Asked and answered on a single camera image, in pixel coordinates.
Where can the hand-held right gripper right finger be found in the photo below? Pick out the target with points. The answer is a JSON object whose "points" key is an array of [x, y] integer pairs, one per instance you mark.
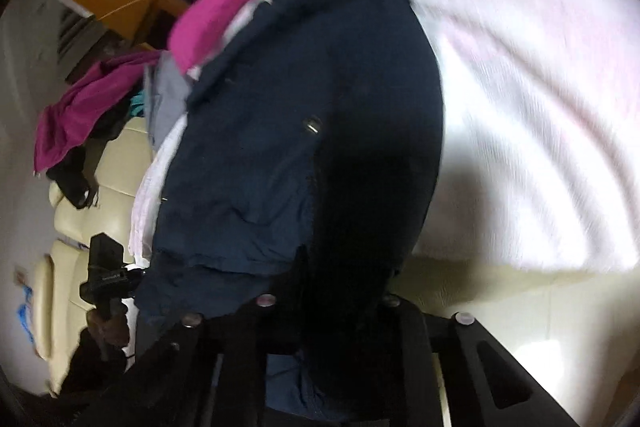
{"points": [[415, 337]]}

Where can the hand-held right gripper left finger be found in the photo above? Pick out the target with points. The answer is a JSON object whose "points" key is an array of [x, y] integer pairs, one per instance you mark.
{"points": [[235, 332]]}

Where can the navy zip jacket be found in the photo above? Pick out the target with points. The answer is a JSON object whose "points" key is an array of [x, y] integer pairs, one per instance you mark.
{"points": [[260, 132]]}

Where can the person's left hand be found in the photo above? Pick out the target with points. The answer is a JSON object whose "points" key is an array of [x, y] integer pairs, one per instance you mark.
{"points": [[112, 332]]}

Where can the cream leather sofa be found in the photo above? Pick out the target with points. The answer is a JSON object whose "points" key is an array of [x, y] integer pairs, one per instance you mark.
{"points": [[100, 217]]}

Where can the black garment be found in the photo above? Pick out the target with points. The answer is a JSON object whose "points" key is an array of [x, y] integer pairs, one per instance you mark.
{"points": [[75, 179]]}

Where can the purple garment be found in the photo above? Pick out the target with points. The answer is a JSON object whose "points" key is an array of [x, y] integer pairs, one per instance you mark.
{"points": [[85, 117]]}

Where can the teal garment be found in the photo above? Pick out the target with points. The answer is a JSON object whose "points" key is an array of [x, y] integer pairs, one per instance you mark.
{"points": [[137, 104]]}

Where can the grey garment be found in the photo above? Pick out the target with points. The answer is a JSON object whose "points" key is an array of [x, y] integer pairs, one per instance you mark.
{"points": [[165, 102]]}

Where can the white blanket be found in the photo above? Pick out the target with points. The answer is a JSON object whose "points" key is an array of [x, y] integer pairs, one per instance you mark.
{"points": [[525, 107]]}

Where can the magenta pillow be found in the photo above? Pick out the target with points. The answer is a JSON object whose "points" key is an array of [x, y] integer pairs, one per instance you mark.
{"points": [[215, 24]]}

